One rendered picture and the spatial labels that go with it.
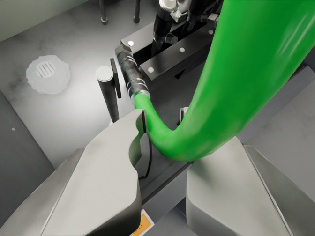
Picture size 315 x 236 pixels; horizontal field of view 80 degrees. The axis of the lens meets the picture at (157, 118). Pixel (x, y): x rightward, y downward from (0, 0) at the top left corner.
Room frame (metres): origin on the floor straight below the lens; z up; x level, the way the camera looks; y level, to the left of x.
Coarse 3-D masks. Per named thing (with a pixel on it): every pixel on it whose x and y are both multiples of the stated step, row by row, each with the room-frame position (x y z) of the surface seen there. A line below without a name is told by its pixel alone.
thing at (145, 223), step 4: (144, 216) -0.05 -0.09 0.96; (144, 220) -0.06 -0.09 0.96; (148, 220) -0.06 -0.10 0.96; (140, 224) -0.07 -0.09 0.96; (144, 224) -0.06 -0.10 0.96; (148, 224) -0.06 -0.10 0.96; (140, 228) -0.07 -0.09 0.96; (144, 228) -0.07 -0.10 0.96; (136, 232) -0.08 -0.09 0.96; (140, 232) -0.08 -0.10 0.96
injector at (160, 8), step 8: (160, 0) 0.19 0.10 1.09; (176, 0) 0.21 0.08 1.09; (160, 8) 0.18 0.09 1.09; (176, 8) 0.20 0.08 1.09; (160, 16) 0.18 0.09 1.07; (168, 16) 0.19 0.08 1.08; (160, 24) 0.18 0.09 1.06; (168, 24) 0.19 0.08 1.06; (160, 32) 0.18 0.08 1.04; (168, 32) 0.20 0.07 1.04; (160, 40) 0.19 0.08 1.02; (168, 40) 0.19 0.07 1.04; (176, 40) 0.19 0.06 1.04; (152, 48) 0.19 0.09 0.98; (160, 48) 0.19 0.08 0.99; (152, 56) 0.19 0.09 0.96
